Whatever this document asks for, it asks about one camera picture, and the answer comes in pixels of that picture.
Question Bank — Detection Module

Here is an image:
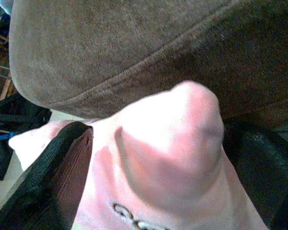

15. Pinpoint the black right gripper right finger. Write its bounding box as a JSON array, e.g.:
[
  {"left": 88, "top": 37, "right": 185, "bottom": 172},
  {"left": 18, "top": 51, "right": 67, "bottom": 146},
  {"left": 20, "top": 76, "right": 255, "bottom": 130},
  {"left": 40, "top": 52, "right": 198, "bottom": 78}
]
[{"left": 222, "top": 119, "right": 288, "bottom": 230}]

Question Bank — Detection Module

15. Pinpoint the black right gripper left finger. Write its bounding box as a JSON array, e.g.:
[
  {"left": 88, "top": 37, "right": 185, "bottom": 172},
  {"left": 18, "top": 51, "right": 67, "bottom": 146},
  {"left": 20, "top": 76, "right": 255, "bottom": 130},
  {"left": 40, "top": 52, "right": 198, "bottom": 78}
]
[{"left": 0, "top": 121, "right": 94, "bottom": 230}]

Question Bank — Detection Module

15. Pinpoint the pink pillow with black print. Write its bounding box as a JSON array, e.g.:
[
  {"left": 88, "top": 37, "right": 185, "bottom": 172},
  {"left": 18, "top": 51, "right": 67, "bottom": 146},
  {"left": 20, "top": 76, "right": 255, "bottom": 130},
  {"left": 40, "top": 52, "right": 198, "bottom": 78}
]
[{"left": 8, "top": 80, "right": 269, "bottom": 230}]

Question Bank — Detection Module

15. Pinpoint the black bag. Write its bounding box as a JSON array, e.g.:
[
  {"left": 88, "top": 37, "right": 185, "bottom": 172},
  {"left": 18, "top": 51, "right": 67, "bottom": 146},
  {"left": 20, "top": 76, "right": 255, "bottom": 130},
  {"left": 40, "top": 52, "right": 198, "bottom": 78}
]
[{"left": 0, "top": 93, "right": 52, "bottom": 181}]

